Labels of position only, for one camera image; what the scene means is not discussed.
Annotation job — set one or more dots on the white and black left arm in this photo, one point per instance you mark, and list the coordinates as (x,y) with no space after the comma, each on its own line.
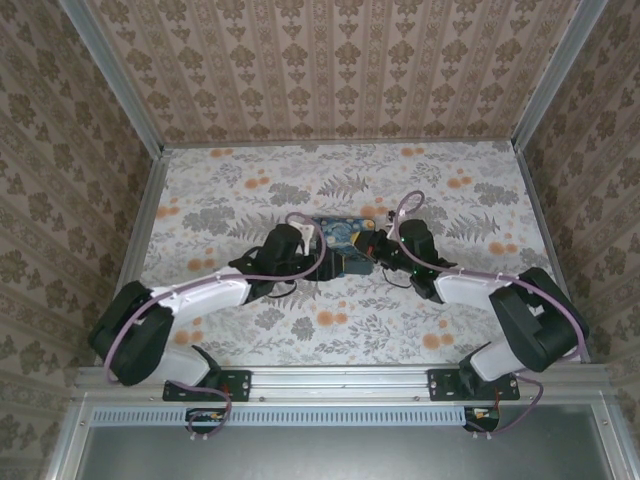
(150,330)

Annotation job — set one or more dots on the grey metal sheet panel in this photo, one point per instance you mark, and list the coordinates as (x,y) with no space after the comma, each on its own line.
(340,455)

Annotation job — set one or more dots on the aluminium frame side rail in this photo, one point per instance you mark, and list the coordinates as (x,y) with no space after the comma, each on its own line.
(555,250)
(145,225)

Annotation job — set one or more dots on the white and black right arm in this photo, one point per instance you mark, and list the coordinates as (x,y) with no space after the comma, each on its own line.
(530,320)

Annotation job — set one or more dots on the starry night painted box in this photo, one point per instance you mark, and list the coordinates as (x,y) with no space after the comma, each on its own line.
(340,235)

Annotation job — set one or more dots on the small black controller board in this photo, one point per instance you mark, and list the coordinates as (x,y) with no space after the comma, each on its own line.
(205,419)
(482,417)

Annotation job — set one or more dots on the aluminium frame front rail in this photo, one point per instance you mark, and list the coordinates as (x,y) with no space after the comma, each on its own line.
(340,382)

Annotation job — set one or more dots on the aluminium frame post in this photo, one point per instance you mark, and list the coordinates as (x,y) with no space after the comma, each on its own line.
(115,75)
(555,75)

